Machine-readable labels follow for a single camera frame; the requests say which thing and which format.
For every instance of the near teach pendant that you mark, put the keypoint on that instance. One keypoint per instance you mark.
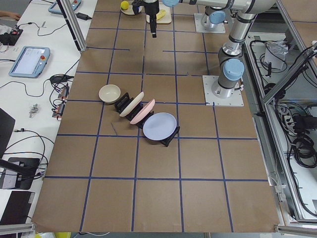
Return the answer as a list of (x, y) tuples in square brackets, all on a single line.
[(31, 62)]

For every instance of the cream plate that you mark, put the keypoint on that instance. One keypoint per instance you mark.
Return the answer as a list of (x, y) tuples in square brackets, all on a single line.
[(132, 105)]

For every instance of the aluminium frame post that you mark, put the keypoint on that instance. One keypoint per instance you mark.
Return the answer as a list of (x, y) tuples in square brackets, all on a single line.
[(72, 23)]

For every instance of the pink plate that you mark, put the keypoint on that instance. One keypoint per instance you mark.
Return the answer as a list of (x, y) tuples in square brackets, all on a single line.
[(143, 112)]

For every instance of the black power adapter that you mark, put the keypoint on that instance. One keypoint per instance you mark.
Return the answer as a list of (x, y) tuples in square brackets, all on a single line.
[(83, 16)]

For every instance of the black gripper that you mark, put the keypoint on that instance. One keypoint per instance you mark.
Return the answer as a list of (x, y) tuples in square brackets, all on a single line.
[(151, 8)]

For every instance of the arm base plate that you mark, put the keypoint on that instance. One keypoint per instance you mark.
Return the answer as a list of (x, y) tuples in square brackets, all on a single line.
[(220, 29), (217, 96)]

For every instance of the black dish rack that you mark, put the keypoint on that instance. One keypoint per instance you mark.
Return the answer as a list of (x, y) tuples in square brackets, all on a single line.
[(123, 102)]

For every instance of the bread piece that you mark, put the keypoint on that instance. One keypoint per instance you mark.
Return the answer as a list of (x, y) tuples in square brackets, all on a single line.
[(160, 14)]

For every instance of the black monitor stand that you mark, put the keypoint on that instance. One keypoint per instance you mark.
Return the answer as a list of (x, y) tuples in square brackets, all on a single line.
[(18, 172)]

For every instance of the cream oval dish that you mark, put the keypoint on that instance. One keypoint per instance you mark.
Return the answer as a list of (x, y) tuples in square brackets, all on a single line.
[(132, 10)]

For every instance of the yellow lemon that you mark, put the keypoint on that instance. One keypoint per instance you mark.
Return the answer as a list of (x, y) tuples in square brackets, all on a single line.
[(124, 5)]

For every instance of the cream bowl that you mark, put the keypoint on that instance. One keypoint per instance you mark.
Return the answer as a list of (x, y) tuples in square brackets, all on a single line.
[(109, 93)]

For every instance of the blue plate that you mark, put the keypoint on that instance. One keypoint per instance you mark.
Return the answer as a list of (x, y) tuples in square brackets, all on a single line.
[(159, 126)]

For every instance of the cream tray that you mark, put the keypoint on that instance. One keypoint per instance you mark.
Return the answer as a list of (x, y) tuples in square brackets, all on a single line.
[(167, 18)]

